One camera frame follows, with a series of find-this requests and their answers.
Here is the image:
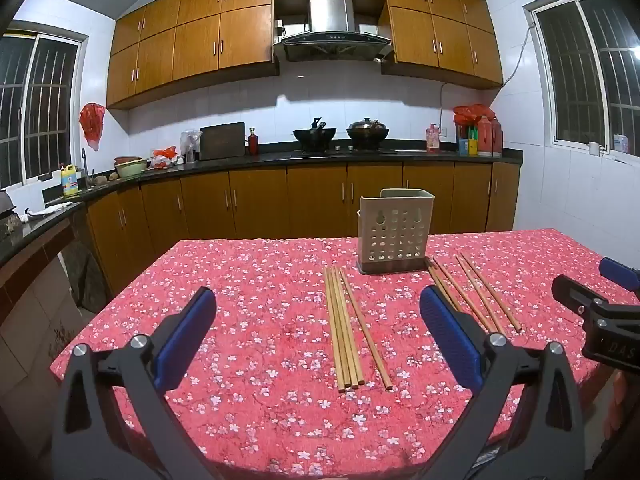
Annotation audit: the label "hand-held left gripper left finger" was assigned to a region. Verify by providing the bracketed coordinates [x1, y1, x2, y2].
[50, 286, 218, 480]

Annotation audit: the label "black kitchen countertop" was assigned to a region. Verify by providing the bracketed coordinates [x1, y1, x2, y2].
[0, 142, 523, 266]

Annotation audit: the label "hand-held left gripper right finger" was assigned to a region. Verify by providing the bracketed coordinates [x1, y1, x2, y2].
[419, 285, 587, 480]

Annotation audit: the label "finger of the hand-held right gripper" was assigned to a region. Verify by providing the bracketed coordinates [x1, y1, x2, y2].
[599, 256, 640, 292]
[551, 274, 609, 319]

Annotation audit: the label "crumpled red plastic bag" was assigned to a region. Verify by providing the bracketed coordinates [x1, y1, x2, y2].
[453, 104, 497, 124]

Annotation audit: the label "green basin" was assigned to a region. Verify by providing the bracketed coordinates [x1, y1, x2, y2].
[114, 156, 149, 179]

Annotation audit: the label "white cloth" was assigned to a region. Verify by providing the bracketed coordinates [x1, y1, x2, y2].
[22, 201, 75, 221]

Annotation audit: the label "beige perforated utensil holder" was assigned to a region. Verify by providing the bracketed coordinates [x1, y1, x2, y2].
[356, 188, 436, 275]

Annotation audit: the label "metal faucet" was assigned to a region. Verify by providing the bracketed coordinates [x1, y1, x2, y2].
[81, 148, 96, 190]

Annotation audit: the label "wooden base cabinets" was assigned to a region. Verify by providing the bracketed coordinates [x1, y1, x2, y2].
[86, 160, 521, 306]

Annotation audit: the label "black wok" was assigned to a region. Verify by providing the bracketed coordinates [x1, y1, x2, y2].
[292, 118, 338, 151]

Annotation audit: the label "yellow detergent bottle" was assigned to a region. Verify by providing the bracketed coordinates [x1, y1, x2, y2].
[60, 163, 80, 197]

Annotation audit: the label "dark pot with lid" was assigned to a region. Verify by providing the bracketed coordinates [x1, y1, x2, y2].
[346, 116, 390, 151]

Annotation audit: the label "dark wooden cutting board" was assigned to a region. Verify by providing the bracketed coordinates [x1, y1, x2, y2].
[199, 121, 247, 161]

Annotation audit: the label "dark metal pot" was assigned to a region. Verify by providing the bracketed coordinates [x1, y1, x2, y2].
[0, 191, 23, 241]

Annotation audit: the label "gas stove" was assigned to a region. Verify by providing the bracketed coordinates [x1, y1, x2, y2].
[291, 145, 398, 156]

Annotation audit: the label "red floral tablecloth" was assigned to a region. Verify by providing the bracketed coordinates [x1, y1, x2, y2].
[49, 227, 640, 480]

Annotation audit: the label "wall cable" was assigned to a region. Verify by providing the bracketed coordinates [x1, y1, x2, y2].
[439, 24, 534, 127]

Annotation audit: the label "steel range hood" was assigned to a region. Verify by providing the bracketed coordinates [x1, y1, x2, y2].
[272, 0, 393, 63]

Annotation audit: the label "clear plastic bag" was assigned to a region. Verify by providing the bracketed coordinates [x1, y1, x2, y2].
[180, 129, 202, 163]

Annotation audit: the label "hanging red plastic bag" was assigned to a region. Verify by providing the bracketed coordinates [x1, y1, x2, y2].
[79, 102, 107, 151]

